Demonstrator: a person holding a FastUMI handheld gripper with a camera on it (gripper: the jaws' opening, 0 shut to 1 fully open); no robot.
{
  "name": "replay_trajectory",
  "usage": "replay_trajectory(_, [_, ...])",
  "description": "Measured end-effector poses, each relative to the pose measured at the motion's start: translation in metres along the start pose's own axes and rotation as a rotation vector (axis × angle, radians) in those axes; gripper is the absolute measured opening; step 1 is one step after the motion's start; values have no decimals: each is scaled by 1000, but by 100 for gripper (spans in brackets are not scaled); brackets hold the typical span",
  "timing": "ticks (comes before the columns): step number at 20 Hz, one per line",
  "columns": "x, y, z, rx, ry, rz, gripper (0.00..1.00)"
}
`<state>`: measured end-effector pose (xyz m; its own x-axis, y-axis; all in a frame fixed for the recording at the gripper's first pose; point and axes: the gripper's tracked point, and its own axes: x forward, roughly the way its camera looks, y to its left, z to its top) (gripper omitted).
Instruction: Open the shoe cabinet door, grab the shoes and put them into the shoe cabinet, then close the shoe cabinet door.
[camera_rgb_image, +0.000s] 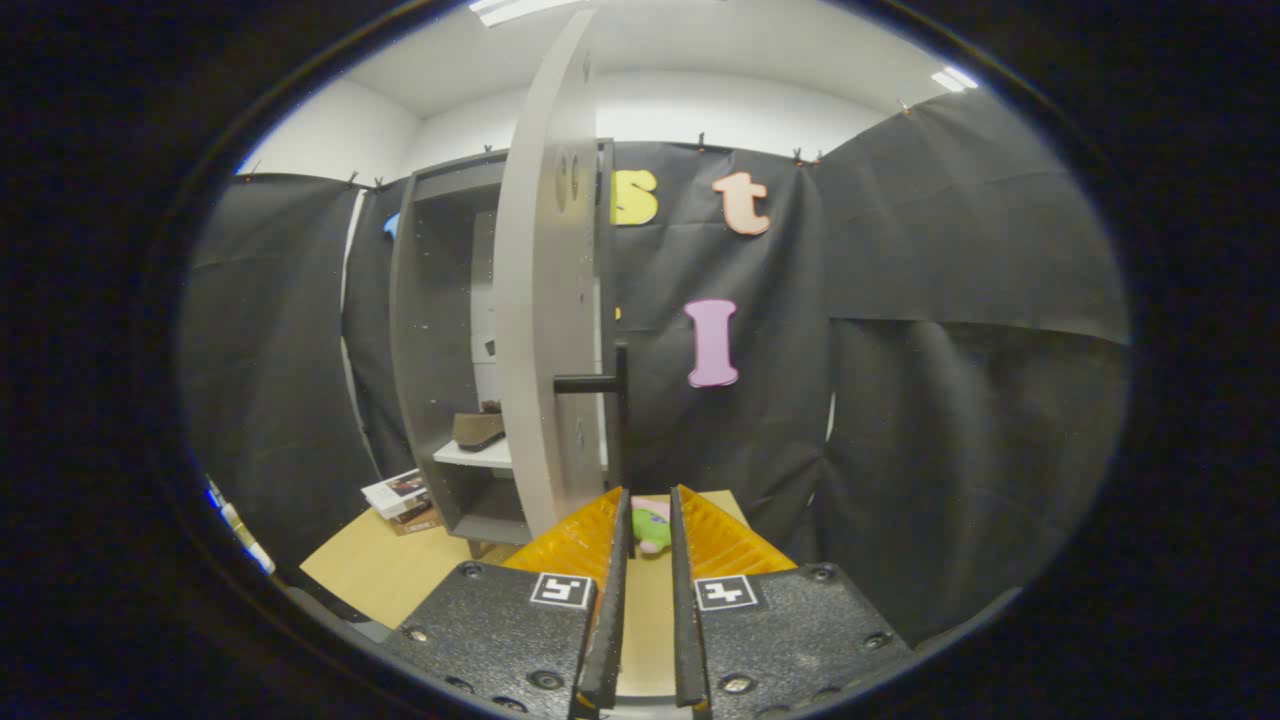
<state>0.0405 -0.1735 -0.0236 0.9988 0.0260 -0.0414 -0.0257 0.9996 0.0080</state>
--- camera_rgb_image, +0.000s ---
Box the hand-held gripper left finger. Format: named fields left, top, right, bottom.
left=385, top=487, right=633, bottom=719

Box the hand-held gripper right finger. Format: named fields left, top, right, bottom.
left=668, top=485, right=916, bottom=719

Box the brown fuzzy slipper shoe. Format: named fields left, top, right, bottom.
left=452, top=400, right=506, bottom=453

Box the black door handle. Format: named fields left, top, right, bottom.
left=553, top=343, right=630, bottom=491

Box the grey shoe cabinet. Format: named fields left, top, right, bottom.
left=388, top=138, right=618, bottom=558

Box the pink and green plush toy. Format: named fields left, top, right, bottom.
left=630, top=497, right=673, bottom=558

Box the brown book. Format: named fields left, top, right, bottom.
left=385, top=505, right=444, bottom=537

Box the white book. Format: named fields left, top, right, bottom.
left=361, top=468, right=433, bottom=521

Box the white and blue object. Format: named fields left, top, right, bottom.
left=205, top=478, right=276, bottom=576

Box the black backdrop cloth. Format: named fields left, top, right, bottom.
left=180, top=88, right=1133, bottom=641

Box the long ceiling light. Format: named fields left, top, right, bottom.
left=468, top=0, right=591, bottom=28

